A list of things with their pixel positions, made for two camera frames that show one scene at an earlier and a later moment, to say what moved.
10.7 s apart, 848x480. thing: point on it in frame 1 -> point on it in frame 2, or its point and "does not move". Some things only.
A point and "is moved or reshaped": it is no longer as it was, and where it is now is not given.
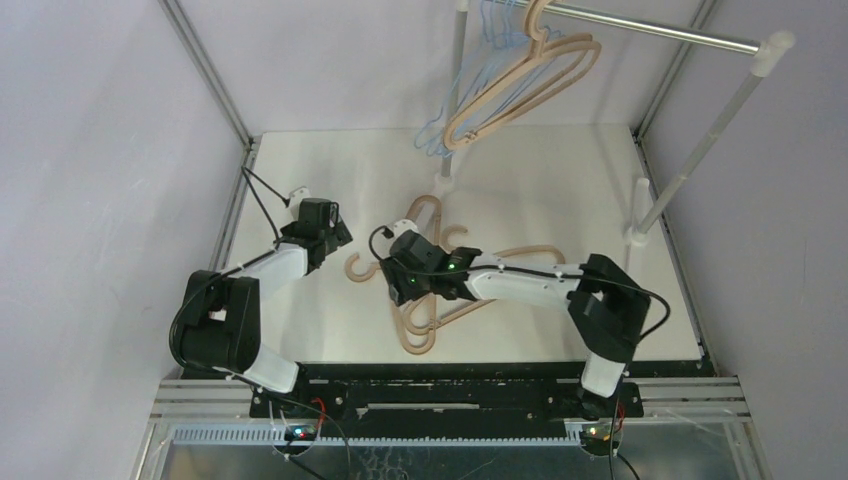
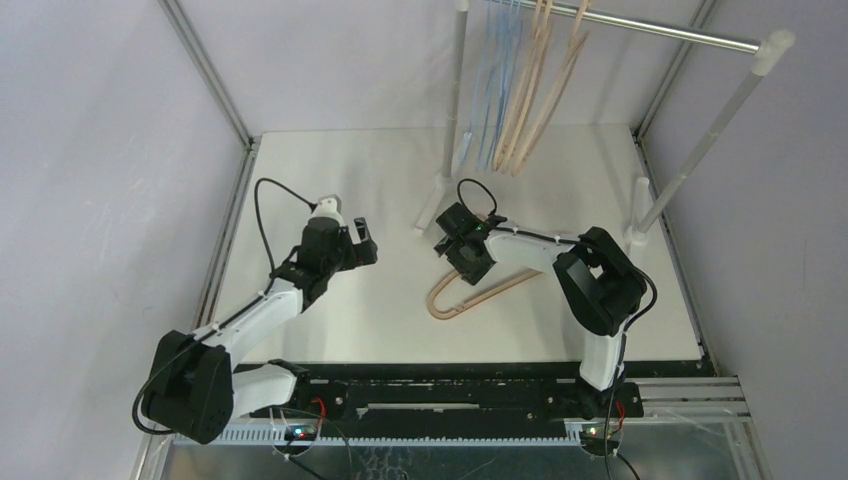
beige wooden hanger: x=546 y=66 is moved or reshaped
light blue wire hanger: x=506 y=66 -> x=510 y=27
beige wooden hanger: x=374 y=272 -> x=558 y=86
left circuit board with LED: x=300 y=432 does not move
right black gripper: x=392 y=279 -> x=453 y=245
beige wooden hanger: x=547 y=71 is moved or reshaped
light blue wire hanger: x=507 y=60 is moved or reshaped
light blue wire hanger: x=480 y=89 is moved or reshaped
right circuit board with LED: x=596 y=434 does not move
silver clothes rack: x=768 y=52 does not move
